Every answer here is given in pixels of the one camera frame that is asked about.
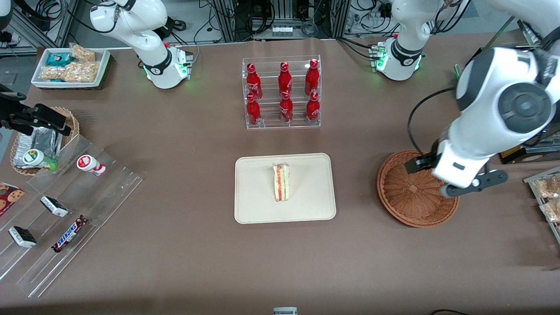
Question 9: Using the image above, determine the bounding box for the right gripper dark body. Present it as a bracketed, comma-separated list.
[0, 93, 34, 131]

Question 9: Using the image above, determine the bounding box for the triangular sandwich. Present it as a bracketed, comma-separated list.
[273, 163, 291, 202]

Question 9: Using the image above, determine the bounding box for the light wicker basket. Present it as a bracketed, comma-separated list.
[10, 106, 81, 176]

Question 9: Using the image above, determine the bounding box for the brown round wicker basket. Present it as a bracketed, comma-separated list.
[377, 150, 460, 228]

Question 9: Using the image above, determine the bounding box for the white rectangular snack tray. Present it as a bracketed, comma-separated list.
[31, 47, 111, 89]

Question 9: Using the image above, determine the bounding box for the grey edged snack tray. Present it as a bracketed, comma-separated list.
[523, 166, 560, 244]

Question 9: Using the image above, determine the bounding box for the cream plastic tray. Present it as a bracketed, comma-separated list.
[234, 153, 336, 224]

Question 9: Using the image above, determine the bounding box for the silver foil packet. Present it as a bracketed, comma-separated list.
[13, 128, 58, 169]

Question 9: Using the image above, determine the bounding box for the green white yogurt bottle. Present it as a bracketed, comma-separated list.
[23, 149, 58, 171]

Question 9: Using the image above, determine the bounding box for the large rice cracker pack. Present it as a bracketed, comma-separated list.
[41, 61, 101, 83]

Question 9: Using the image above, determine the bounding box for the red white yogurt bottle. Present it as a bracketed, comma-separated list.
[77, 154, 106, 176]

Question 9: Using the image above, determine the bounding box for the teal snack pack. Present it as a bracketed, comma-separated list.
[46, 52, 73, 67]

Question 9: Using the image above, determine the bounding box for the black control box machine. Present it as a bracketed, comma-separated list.
[454, 46, 560, 165]

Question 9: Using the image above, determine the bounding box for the chocolate chip cookie package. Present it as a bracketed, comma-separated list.
[0, 182, 25, 217]

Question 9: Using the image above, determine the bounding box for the small rice cracker pack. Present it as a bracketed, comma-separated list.
[69, 43, 96, 63]

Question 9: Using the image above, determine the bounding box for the small black white box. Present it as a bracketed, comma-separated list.
[40, 196, 69, 218]
[9, 226, 37, 249]

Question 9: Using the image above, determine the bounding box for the clear bagged cracker pack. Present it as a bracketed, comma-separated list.
[535, 174, 560, 200]
[539, 199, 560, 224]

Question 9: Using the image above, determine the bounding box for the clear acrylic stepped shelf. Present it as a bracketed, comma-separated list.
[0, 133, 144, 298]

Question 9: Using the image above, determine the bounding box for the white base connector box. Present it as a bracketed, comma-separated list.
[174, 46, 194, 81]
[368, 42, 387, 73]

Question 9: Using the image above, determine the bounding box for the snickers bar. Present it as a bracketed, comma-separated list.
[52, 215, 89, 253]

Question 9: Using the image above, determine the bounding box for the red cola bottle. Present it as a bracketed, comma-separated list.
[246, 93, 262, 126]
[305, 59, 320, 96]
[246, 63, 263, 100]
[306, 91, 320, 122]
[280, 91, 294, 123]
[278, 62, 293, 95]

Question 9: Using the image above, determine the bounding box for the clear acrylic bottle rack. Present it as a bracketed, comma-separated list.
[242, 55, 322, 130]

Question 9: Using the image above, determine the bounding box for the aluminium frame rack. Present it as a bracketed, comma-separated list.
[212, 0, 351, 42]

